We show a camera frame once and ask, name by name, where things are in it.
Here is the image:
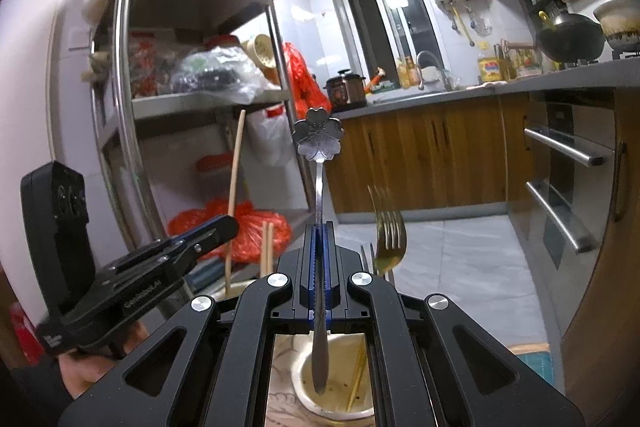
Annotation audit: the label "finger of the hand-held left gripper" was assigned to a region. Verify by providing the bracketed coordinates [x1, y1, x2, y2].
[170, 214, 241, 277]

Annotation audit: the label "dark pressure cooker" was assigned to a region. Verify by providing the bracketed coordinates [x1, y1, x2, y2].
[324, 69, 365, 113]

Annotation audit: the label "white ceramic utensil holder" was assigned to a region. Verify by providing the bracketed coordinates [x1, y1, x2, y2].
[207, 279, 386, 427]

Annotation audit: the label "large red plastic bag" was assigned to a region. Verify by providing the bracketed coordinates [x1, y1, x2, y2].
[167, 199, 294, 264]

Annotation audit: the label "steel built-in oven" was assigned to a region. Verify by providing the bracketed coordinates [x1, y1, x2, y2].
[522, 101, 619, 271]

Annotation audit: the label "wooden kitchen base cabinets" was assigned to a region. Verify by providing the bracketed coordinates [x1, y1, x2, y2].
[325, 59, 640, 427]

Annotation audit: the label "gold metal fork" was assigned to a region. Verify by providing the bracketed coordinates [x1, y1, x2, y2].
[367, 184, 407, 276]

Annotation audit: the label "white clay pot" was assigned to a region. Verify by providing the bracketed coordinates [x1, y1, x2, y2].
[593, 0, 640, 50]

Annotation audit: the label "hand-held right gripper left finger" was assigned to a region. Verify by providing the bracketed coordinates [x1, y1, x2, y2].
[57, 226, 318, 427]

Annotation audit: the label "clear plastic bag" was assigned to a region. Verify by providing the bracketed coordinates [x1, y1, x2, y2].
[169, 45, 271, 106]

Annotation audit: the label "printed tablecloth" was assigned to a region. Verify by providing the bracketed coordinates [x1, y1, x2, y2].
[515, 342, 556, 389]

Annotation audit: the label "silver flower spoon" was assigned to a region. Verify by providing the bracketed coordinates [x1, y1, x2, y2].
[291, 107, 346, 396]

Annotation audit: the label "black wok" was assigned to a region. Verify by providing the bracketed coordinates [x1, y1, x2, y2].
[535, 9, 606, 62]

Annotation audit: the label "white plastic bag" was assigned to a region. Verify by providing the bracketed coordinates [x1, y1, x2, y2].
[247, 106, 297, 168]

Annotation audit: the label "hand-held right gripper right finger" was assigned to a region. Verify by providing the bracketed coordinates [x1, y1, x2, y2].
[323, 221, 585, 427]

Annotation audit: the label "red lidded container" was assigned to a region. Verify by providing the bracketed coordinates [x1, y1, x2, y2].
[194, 152, 236, 193]

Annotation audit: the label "sliding window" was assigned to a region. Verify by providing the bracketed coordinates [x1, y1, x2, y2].
[330, 0, 444, 83]

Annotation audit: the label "person's left hand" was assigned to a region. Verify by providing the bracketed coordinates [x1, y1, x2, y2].
[59, 321, 151, 401]

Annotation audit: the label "chrome faucet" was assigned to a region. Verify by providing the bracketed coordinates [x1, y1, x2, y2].
[415, 50, 454, 92]

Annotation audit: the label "orange juice bottles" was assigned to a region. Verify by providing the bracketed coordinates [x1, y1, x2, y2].
[397, 56, 421, 89]

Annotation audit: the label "seasoning jars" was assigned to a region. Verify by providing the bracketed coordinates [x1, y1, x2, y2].
[515, 46, 544, 78]

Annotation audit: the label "steel shelf rack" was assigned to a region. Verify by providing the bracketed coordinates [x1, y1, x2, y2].
[80, 0, 321, 303]

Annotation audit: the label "beige plastic colander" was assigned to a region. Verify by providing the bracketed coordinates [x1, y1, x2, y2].
[247, 34, 279, 70]

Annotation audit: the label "knife and scissors holder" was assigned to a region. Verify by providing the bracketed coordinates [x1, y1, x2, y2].
[494, 39, 516, 80]

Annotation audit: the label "yellow oil bottle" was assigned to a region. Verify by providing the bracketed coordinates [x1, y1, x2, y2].
[477, 51, 503, 83]

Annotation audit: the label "hanging red plastic bag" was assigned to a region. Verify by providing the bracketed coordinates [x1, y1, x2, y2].
[279, 42, 331, 116]

